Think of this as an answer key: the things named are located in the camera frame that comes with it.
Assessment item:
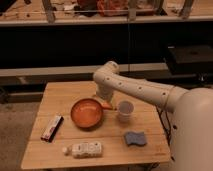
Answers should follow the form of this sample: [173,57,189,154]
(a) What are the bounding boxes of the orange ceramic bowl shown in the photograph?
[70,98,103,128]

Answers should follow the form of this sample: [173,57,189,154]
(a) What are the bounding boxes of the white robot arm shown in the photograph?
[93,61,213,171]

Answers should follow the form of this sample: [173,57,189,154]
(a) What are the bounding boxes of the orange carrot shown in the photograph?
[101,103,114,110]

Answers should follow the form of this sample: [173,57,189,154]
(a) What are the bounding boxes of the translucent plastic cup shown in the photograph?
[117,101,134,122]

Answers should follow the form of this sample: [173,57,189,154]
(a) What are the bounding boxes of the wooden table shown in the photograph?
[21,81,170,169]

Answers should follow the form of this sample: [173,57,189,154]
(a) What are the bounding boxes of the blue sponge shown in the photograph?
[124,131,147,146]

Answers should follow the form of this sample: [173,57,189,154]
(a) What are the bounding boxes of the white plastic bottle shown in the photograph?
[62,142,103,159]

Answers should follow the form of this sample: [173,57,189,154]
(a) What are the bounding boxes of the red black snack bar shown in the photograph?
[41,115,64,142]

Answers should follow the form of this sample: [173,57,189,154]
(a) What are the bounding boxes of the black box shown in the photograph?
[165,45,213,74]

